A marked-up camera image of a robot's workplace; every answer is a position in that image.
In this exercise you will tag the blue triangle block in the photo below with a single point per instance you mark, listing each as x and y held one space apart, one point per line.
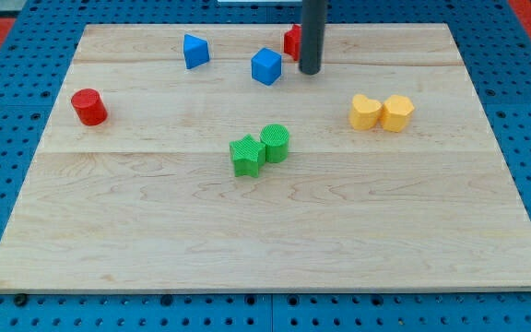
195 51

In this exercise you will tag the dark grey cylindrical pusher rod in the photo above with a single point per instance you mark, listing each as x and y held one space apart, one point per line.
313 19

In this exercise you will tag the red star block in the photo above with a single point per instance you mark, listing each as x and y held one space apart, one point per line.
292 42

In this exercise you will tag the light wooden board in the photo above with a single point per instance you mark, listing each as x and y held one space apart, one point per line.
147 201

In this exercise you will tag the green cylinder block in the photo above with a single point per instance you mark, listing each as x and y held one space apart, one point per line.
275 137

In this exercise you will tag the red cylinder block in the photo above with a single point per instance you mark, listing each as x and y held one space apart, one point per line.
89 107

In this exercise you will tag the yellow heart block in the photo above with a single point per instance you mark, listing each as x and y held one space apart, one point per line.
364 112

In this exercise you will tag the blue cube block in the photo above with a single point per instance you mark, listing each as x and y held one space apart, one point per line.
266 66

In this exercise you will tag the yellow hexagon block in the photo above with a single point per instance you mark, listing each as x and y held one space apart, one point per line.
396 113

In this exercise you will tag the green star block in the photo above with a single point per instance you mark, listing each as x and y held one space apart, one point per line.
247 156

